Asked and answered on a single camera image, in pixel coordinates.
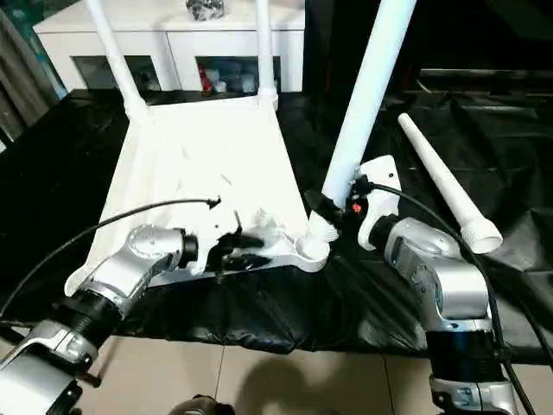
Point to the black speaker box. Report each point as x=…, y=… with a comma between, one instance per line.
x=341, y=43

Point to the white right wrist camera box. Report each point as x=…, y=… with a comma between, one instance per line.
x=380, y=181

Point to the white upturned plastic table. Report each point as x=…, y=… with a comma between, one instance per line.
x=194, y=151

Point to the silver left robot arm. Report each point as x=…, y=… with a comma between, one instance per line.
x=121, y=268

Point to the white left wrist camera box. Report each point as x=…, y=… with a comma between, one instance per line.
x=211, y=225

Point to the black glossy mat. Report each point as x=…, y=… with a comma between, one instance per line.
x=268, y=311

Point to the grey curtain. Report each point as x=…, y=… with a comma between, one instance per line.
x=21, y=86

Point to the black left robot foot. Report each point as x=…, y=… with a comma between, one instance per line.
x=203, y=406

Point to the black folding table frame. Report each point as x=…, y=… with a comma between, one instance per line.
x=97, y=367

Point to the white plastic table leg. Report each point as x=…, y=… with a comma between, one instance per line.
x=367, y=95
x=264, y=52
x=445, y=181
x=114, y=56

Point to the white glass-door cabinet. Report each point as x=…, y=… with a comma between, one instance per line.
x=173, y=43

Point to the black glossy tv stand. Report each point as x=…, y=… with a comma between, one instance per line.
x=488, y=78

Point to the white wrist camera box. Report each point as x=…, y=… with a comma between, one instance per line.
x=211, y=225
x=380, y=181

